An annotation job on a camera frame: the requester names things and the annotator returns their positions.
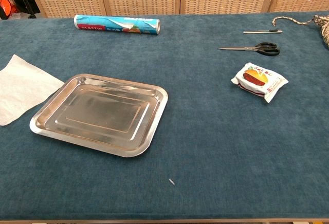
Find white parchment paper sheet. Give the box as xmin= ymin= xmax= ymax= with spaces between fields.
xmin=0 ymin=53 xmax=65 ymax=126

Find stainless steel rectangular tray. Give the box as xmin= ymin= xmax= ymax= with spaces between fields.
xmin=29 ymin=73 xmax=169 ymax=158

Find teal velvet table cloth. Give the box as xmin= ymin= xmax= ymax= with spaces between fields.
xmin=0 ymin=11 xmax=329 ymax=221

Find white burger snack packet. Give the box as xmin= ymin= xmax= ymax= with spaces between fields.
xmin=230 ymin=62 xmax=289 ymax=104

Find blue plastic wrap roll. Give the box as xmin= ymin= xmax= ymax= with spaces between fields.
xmin=74 ymin=14 xmax=161 ymax=35

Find black and silver pen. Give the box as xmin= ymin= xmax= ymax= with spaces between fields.
xmin=243 ymin=29 xmax=283 ymax=34

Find orange round object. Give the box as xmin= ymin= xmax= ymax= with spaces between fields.
xmin=0 ymin=0 xmax=16 ymax=16

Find black handled scissors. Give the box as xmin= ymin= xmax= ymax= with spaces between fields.
xmin=217 ymin=42 xmax=281 ymax=57

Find camouflage braided rope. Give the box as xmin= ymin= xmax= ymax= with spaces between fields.
xmin=271 ymin=14 xmax=329 ymax=49

